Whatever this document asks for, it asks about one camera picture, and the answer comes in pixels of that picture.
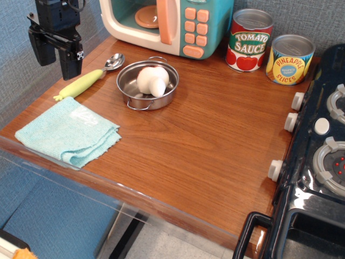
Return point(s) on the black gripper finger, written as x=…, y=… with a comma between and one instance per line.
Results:
x=43, y=50
x=70, y=61

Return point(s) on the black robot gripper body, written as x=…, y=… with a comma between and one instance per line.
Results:
x=58, y=21

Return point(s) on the spoon with yellow-green handle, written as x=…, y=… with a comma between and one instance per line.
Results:
x=83, y=83

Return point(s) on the small steel pot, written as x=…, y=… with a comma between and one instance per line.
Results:
x=133, y=98

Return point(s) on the light blue folded cloth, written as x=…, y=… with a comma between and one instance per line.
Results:
x=69, y=132

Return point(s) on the white toy mushroom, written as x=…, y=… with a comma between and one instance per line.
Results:
x=153, y=80

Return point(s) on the orange microwave turntable plate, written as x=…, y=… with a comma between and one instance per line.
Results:
x=147, y=17

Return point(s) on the teal toy microwave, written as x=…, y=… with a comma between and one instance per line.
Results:
x=191, y=29

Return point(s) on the tomato sauce can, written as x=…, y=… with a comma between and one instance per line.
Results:
x=249, y=35

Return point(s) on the orange fuzzy object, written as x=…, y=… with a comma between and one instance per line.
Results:
x=24, y=254

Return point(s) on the pineapple slices can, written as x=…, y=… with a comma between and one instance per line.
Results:
x=289, y=59

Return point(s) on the black toy stove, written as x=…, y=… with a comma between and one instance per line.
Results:
x=308, y=205

